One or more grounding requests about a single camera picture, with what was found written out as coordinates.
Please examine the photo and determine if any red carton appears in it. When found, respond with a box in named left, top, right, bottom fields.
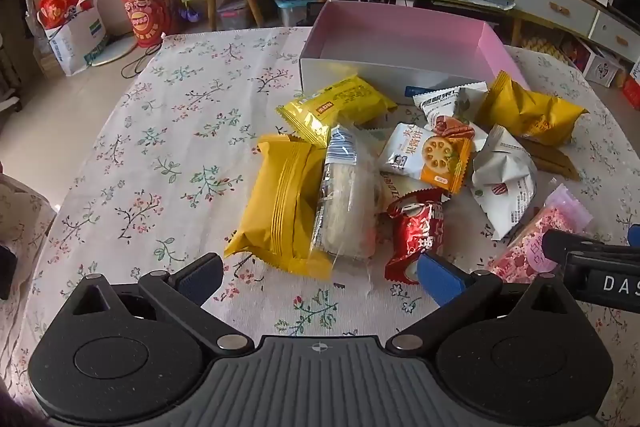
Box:
left=622, top=74, right=640, bottom=110

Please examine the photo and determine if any yellow beaded cushion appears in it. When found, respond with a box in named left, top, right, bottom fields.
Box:
left=520, top=34, right=566, bottom=55

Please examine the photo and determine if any white orange cracker packet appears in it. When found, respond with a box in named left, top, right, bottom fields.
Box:
left=377, top=123, right=473, bottom=195

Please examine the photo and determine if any clear plastic bread packet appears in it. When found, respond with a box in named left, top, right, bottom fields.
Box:
left=309, top=123, right=388, bottom=269

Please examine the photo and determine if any printed yellow snack packet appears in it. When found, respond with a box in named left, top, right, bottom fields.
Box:
left=277, top=74, right=398, bottom=148

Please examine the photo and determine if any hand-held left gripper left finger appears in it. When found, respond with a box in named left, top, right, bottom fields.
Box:
left=60, top=253, right=256, bottom=355

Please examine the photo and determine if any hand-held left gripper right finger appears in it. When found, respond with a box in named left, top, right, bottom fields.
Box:
left=387, top=253, right=578, bottom=355

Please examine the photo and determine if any white printed carton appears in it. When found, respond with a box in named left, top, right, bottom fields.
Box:
left=582, top=49, right=626, bottom=88

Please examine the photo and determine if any red gift bag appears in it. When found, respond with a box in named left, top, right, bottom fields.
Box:
left=39, top=0, right=93, bottom=28

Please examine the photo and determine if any pink white cardboard box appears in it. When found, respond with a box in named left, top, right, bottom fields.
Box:
left=299, top=0, right=531, bottom=108

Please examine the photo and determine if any red cylindrical gift box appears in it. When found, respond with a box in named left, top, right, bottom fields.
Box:
left=116, top=0, right=176, bottom=48

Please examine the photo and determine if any clear plastic storage box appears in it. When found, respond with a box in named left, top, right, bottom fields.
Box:
left=274, top=0, right=321, bottom=28
left=217, top=0, right=251, bottom=30

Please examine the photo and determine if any floral covered chair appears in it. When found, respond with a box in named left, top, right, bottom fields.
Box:
left=0, top=162, right=56, bottom=408

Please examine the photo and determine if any smooth white pecan packet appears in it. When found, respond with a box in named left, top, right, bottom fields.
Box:
left=413, top=82, right=490, bottom=152

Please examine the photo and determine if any floral tablecloth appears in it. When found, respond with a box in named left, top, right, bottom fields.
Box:
left=0, top=27, right=640, bottom=427

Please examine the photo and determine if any golden brown sachet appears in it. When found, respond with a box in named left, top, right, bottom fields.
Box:
left=515, top=137, right=581, bottom=182

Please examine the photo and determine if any puffy golden yellow packet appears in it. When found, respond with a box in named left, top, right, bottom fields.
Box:
left=475, top=71, right=590, bottom=145

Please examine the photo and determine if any red snack packet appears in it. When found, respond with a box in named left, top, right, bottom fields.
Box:
left=385, top=188, right=448, bottom=284

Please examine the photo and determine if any white paper shopping bag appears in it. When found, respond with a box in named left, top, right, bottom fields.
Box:
left=42, top=0, right=108, bottom=78

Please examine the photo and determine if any pink snack packet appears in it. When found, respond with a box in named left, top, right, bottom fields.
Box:
left=487, top=184, right=593, bottom=283

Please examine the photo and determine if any white round floor base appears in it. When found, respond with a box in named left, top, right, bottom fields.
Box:
left=91, top=39, right=140, bottom=68

